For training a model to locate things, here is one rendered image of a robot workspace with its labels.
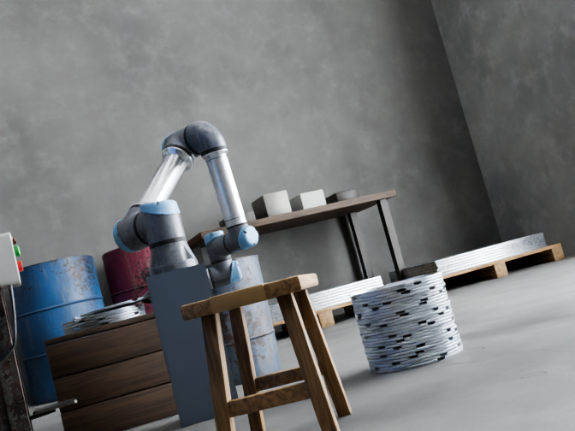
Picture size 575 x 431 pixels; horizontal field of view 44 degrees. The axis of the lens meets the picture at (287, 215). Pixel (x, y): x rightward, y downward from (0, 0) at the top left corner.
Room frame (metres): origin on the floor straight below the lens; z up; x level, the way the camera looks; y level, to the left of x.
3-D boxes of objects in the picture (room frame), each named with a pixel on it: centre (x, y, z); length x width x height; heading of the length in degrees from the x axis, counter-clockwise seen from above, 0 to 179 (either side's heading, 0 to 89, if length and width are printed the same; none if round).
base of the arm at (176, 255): (2.19, 0.38, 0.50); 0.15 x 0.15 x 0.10
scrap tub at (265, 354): (2.96, 0.37, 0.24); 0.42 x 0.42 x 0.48
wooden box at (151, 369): (2.54, 0.73, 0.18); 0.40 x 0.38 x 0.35; 105
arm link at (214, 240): (2.52, 0.26, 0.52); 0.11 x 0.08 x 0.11; 50
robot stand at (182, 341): (2.19, 0.38, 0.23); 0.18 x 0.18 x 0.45; 11
